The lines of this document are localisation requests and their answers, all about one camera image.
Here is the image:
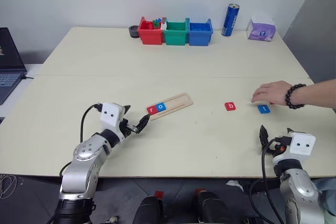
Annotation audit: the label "blue drink can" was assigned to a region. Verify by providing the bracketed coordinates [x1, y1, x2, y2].
[221, 3, 240, 37]

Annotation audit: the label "dark rounded shape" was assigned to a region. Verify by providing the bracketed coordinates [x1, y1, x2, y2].
[132, 195, 165, 224]
[193, 191, 232, 224]

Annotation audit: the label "blue plastic bin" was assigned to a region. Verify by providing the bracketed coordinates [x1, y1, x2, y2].
[187, 18, 214, 47]

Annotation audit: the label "black bead bracelet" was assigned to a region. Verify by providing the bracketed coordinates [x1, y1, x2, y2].
[285, 83, 307, 110]

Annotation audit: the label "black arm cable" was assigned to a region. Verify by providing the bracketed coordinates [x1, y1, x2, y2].
[248, 138, 281, 224]
[80, 103, 103, 145]

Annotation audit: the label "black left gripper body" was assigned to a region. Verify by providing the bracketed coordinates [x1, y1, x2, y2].
[119, 118, 139, 138]

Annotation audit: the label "green plastic bin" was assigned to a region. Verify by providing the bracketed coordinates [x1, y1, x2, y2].
[162, 18, 190, 46]

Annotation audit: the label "white side desk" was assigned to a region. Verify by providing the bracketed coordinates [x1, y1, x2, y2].
[0, 63, 45, 120]

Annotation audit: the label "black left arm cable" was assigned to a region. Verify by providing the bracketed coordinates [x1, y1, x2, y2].
[80, 103, 103, 145]

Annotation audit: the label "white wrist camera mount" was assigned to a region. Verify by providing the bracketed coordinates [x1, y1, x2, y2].
[100, 102, 124, 144]
[272, 131, 316, 167]

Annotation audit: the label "red plastic bin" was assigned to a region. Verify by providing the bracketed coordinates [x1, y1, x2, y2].
[138, 16, 165, 45]

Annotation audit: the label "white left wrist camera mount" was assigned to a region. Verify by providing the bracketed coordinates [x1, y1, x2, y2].
[100, 102, 124, 144]

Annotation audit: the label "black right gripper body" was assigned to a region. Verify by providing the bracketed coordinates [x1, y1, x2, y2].
[267, 136, 291, 155]

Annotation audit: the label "dark grey round cup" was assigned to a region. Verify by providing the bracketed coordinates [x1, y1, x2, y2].
[128, 25, 141, 39]

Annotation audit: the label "person's blue jeans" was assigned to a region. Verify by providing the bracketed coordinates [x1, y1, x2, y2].
[313, 178, 336, 224]

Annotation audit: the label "person's bare hand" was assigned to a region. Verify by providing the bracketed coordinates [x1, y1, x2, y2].
[251, 80, 291, 106]

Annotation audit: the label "purple tissue box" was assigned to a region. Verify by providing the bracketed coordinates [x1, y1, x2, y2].
[247, 14, 276, 42]

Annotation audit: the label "white crumpled scrap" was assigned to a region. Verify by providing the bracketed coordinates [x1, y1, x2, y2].
[227, 180, 245, 192]

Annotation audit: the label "dark grey laptop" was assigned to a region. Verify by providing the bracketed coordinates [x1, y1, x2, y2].
[0, 27, 28, 105]

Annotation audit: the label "wooden letter tray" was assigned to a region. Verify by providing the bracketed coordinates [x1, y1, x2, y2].
[146, 93, 194, 122]

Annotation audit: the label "white cable bundle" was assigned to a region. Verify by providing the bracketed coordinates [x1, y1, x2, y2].
[0, 174, 18, 198]

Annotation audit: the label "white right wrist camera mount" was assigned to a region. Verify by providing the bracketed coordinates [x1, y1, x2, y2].
[272, 131, 316, 167]

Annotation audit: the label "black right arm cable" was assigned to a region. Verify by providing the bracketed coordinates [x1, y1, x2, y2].
[248, 138, 281, 224]

